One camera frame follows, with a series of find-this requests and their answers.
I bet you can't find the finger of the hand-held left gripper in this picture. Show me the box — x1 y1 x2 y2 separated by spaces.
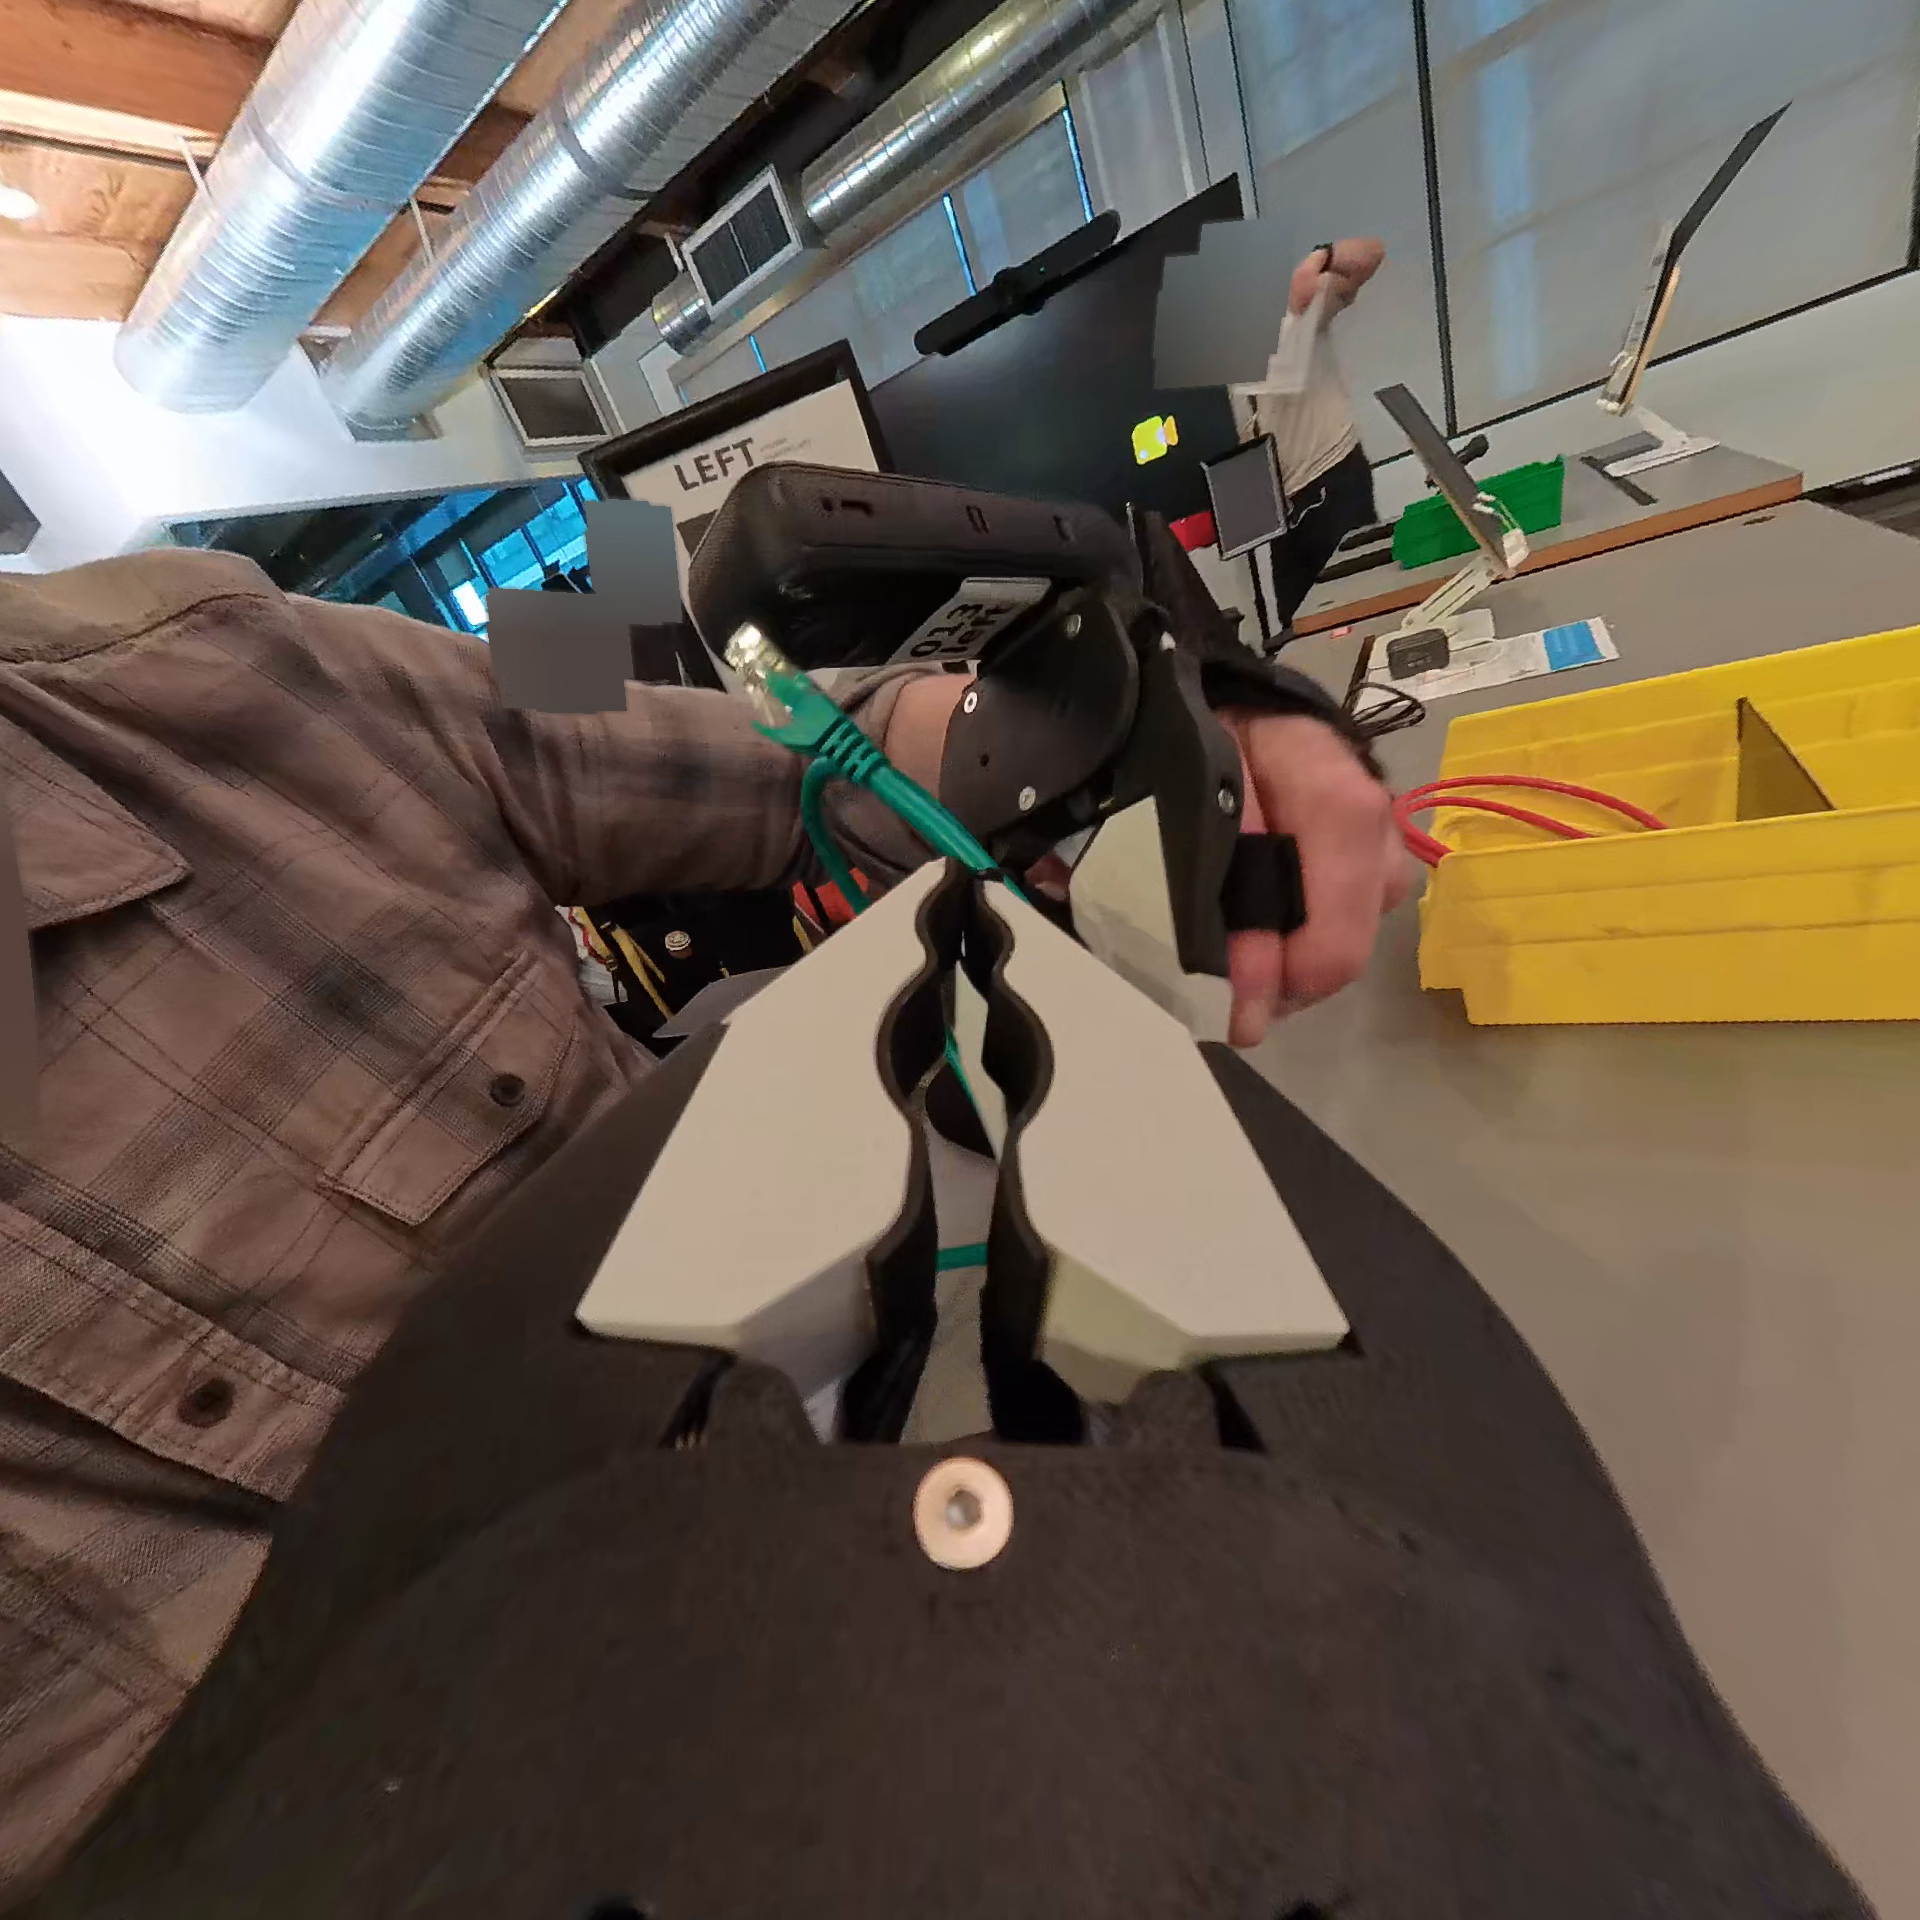
1066 789 1205 1039

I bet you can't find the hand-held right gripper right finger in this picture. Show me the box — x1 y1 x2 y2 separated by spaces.
958 877 1353 1450

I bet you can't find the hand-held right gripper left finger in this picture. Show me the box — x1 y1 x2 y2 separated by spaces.
575 862 965 1450

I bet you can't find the green ethernet cable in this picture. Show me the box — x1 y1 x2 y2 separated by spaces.
723 619 1039 1276

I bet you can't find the yellow plastic bin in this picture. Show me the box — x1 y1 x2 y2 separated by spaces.
1417 626 1920 1025

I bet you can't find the person's left forearm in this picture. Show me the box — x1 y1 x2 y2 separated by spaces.
489 660 979 911

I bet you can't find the person's left hand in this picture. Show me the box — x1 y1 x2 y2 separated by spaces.
1224 703 1422 1053

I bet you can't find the small grey tablet screen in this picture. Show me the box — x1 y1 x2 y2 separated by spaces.
1201 431 1291 563

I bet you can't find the black white tag sign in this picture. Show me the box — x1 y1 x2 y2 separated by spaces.
578 335 895 603

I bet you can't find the black video bar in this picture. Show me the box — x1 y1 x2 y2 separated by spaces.
915 209 1124 357

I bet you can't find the tan board on stand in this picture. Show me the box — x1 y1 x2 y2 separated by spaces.
1372 381 1534 621
1594 103 1793 452

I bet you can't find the small green bin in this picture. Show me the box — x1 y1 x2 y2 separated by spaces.
1390 456 1564 568

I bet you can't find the white paper slip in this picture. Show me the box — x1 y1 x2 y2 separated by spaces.
1358 616 1623 703

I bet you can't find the white ceiling vent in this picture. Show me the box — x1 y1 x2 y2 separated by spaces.
489 335 617 447
682 164 815 315

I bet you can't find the person's plaid shirt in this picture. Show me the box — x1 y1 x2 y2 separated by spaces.
0 547 815 1920

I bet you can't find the black bin divider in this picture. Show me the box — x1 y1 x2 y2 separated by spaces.
1736 693 1840 824

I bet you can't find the grey office desk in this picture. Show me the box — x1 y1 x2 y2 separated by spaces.
1291 434 1804 640

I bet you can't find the large black wall screen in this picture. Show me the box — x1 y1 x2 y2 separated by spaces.
868 178 1254 518

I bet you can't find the red ethernet cable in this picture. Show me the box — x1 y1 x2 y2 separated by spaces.
1390 771 1673 867

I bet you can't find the silver air duct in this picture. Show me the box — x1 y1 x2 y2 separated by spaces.
114 0 1189 431

